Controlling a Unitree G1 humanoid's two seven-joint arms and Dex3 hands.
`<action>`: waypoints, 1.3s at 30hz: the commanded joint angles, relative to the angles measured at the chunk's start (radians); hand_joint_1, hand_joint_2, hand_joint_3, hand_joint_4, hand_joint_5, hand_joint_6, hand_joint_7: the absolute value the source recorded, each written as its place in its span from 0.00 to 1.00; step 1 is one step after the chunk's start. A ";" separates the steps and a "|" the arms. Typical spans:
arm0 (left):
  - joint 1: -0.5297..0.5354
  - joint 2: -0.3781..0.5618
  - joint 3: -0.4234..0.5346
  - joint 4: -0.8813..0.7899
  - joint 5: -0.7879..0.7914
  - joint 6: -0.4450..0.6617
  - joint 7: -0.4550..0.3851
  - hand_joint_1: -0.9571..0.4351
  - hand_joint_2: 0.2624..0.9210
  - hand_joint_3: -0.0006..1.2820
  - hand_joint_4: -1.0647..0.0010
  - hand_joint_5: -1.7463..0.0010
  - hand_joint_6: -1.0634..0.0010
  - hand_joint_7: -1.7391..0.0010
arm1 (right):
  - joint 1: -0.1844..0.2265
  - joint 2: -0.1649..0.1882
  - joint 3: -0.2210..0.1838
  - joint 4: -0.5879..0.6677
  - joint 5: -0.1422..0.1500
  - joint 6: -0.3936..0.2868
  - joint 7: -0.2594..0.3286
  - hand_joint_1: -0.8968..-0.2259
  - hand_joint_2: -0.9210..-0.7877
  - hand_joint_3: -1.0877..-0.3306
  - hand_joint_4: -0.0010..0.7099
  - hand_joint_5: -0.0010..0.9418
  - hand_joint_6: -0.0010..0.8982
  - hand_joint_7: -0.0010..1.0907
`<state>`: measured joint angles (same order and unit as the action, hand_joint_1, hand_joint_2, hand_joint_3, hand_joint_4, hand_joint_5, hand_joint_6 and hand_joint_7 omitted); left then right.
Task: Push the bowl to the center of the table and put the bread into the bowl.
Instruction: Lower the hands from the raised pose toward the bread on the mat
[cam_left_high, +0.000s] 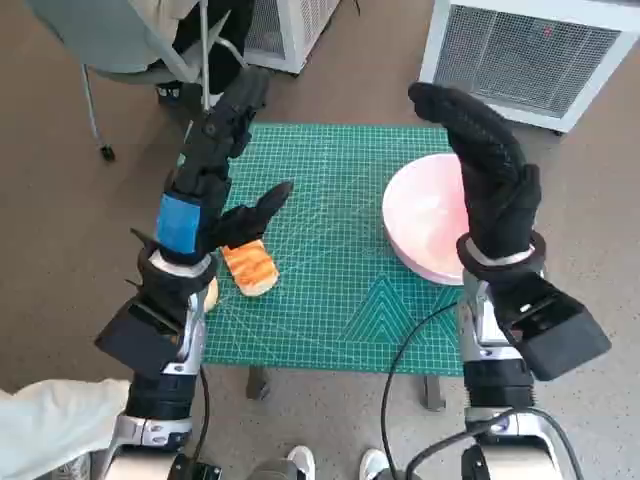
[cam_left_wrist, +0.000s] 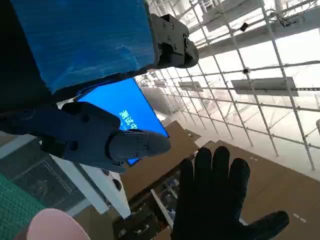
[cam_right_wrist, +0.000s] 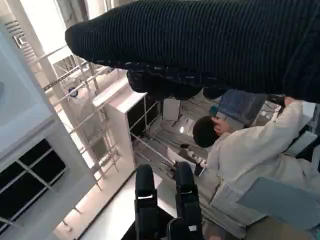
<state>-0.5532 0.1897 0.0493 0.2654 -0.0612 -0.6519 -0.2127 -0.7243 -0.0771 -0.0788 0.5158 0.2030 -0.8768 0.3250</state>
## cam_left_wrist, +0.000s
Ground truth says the large white grilled air unit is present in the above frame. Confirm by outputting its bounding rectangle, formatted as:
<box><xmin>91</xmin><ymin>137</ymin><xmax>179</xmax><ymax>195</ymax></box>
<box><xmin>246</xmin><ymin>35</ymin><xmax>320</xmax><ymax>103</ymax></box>
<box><xmin>0</xmin><ymin>129</ymin><xmax>132</xmax><ymax>220</ymax></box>

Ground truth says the grey ceiling light panel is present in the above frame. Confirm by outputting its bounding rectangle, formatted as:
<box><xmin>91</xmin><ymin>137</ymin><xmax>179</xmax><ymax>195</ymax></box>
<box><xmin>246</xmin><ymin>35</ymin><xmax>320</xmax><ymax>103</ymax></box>
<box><xmin>177</xmin><ymin>81</ymin><xmax>204</xmax><ymax>93</ymax></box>
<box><xmin>231</xmin><ymin>76</ymin><xmax>300</xmax><ymax>98</ymax></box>

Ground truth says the blue monitor screen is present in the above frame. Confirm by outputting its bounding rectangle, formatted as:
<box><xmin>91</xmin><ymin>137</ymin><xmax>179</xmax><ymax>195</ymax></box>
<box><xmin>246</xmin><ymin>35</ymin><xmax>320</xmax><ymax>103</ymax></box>
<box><xmin>74</xmin><ymin>77</ymin><xmax>170</xmax><ymax>167</ymax></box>

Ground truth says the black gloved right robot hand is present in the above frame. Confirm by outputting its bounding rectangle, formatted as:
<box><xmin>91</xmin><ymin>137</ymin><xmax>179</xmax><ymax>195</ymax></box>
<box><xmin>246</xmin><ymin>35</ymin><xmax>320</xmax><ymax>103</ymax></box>
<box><xmin>171</xmin><ymin>146</ymin><xmax>290</xmax><ymax>240</ymax></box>

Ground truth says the pink bowl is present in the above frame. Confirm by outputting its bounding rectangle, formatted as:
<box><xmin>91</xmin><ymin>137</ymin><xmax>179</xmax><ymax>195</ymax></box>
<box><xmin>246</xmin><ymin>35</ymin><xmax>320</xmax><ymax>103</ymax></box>
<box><xmin>26</xmin><ymin>208</ymin><xmax>91</xmax><ymax>240</ymax></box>

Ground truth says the green cutting mat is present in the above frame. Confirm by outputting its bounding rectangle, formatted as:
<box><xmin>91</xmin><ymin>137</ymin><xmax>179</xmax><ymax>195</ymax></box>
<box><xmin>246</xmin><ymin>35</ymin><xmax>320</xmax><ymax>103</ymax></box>
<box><xmin>0</xmin><ymin>173</ymin><xmax>47</xmax><ymax>240</ymax></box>

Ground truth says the white metal truss grid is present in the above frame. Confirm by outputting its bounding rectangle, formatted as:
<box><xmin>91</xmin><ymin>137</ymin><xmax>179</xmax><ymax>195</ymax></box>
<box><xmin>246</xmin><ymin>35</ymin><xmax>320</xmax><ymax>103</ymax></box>
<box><xmin>134</xmin><ymin>0</ymin><xmax>320</xmax><ymax>171</ymax></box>

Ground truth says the black left robot hand, blue tape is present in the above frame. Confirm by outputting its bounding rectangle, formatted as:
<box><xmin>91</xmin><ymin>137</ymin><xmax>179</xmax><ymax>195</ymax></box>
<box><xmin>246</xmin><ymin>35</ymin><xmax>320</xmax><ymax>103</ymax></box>
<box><xmin>0</xmin><ymin>0</ymin><xmax>200</xmax><ymax>174</ymax></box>

